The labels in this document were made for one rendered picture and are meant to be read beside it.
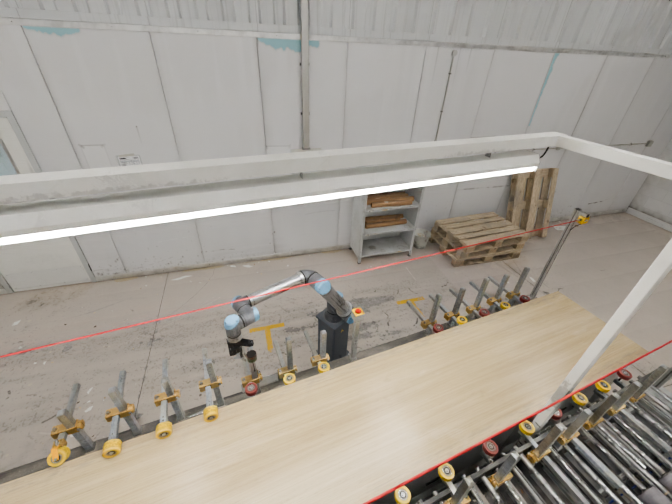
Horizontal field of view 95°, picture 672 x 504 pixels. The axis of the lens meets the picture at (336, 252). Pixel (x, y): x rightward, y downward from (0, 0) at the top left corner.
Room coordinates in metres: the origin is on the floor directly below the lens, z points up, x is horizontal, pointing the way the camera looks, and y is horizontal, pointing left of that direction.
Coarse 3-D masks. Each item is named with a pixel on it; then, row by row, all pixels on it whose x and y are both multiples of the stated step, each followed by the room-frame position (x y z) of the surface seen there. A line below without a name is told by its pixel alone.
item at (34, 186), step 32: (224, 160) 0.98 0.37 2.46; (256, 160) 1.00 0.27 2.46; (288, 160) 1.02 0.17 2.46; (320, 160) 1.07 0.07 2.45; (352, 160) 1.12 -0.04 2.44; (384, 160) 1.18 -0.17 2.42; (608, 160) 1.36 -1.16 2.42; (640, 160) 1.27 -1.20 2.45; (0, 192) 0.71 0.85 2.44; (32, 192) 0.74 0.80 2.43; (64, 192) 0.76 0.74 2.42; (96, 192) 0.79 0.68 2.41; (640, 288) 1.04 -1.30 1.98; (576, 384) 1.03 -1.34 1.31; (544, 416) 1.03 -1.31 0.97; (512, 448) 1.06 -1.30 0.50
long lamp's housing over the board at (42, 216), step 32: (448, 160) 1.37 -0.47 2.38; (480, 160) 1.39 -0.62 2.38; (512, 160) 1.46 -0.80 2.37; (128, 192) 0.88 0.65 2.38; (160, 192) 0.89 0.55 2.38; (192, 192) 0.90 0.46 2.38; (224, 192) 0.92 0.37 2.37; (256, 192) 0.96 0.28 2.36; (288, 192) 1.00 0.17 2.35; (320, 192) 1.05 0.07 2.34; (0, 224) 0.68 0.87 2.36; (32, 224) 0.71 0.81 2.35; (64, 224) 0.73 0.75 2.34; (96, 224) 0.76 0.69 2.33
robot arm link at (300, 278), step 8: (296, 272) 1.85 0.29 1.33; (304, 272) 1.83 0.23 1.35; (312, 272) 1.84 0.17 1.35; (288, 280) 1.74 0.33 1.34; (296, 280) 1.77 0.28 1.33; (304, 280) 1.79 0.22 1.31; (264, 288) 1.63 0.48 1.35; (272, 288) 1.64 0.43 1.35; (280, 288) 1.67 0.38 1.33; (240, 296) 1.54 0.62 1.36; (248, 296) 1.53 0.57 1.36; (264, 296) 1.57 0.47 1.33; (272, 296) 1.61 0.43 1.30; (232, 304) 1.47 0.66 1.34; (240, 304) 1.45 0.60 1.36; (248, 304) 1.47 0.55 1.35; (256, 304) 1.53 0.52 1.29
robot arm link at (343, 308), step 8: (312, 280) 1.77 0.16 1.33; (320, 280) 1.75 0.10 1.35; (320, 288) 1.71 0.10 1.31; (328, 288) 1.75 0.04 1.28; (328, 296) 1.78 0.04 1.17; (336, 296) 1.84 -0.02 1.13; (336, 304) 1.84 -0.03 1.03; (344, 304) 1.90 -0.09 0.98; (336, 312) 2.01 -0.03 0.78; (344, 312) 1.91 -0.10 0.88; (344, 320) 1.94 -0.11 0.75; (352, 320) 1.93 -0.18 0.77
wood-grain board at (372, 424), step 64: (512, 320) 1.89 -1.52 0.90; (576, 320) 1.93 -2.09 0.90; (320, 384) 1.21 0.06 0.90; (384, 384) 1.24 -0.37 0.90; (448, 384) 1.26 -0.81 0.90; (512, 384) 1.29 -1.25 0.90; (128, 448) 0.77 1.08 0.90; (192, 448) 0.79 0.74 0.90; (256, 448) 0.81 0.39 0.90; (320, 448) 0.82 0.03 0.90; (384, 448) 0.84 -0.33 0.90; (448, 448) 0.86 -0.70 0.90
